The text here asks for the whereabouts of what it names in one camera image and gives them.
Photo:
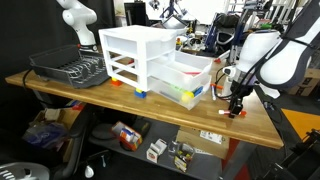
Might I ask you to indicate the white drawer cabinet frame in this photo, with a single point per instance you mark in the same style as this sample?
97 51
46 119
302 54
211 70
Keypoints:
135 54

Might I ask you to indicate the white pen holder cup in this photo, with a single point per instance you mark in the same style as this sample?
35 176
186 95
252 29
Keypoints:
226 91

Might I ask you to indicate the yellow ball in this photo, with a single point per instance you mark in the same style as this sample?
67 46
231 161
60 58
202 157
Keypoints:
187 96

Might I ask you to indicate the red yellow toy block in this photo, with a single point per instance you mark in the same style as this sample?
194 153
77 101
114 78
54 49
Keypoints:
116 82

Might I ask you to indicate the dark grey dish rack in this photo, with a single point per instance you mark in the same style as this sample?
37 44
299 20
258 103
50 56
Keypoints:
70 65

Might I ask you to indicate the cardboard box right background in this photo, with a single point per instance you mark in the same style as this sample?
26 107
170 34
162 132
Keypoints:
309 82

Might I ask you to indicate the cardboard box on shelf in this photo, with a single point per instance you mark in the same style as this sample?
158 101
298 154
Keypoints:
206 141

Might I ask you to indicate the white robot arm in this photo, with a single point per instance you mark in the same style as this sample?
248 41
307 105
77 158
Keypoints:
275 60

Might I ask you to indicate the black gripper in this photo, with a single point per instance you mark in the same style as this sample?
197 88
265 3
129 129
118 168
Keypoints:
239 91

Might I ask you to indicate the clear bottom drawer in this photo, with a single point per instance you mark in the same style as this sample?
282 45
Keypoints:
174 93

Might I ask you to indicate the blue yellow toy block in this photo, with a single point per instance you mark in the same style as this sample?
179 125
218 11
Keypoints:
139 93

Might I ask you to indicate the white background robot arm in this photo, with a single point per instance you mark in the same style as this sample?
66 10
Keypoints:
78 16

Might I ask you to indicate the white middle drawer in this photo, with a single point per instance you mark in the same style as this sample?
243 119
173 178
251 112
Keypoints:
180 70

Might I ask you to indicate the small white box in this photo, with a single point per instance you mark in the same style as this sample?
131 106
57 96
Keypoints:
155 150

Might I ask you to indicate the orange marker behind cup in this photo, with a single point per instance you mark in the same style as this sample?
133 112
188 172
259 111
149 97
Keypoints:
217 86

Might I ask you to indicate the clear jar with items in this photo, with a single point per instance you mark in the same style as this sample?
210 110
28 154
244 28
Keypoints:
183 156

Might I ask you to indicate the red marker white cap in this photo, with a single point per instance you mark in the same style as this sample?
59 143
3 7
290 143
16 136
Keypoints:
227 112

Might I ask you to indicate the colourful small carton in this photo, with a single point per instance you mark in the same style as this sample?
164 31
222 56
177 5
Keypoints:
128 136

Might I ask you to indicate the black office chair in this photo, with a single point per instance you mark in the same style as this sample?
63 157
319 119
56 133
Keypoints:
225 27

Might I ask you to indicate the white marker blue tip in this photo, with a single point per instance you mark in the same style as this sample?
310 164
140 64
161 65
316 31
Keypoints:
213 93

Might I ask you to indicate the red marker in drawer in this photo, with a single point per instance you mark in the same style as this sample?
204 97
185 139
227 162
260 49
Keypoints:
192 73

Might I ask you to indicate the brown box under table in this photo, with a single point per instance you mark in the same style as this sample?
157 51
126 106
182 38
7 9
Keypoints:
50 130

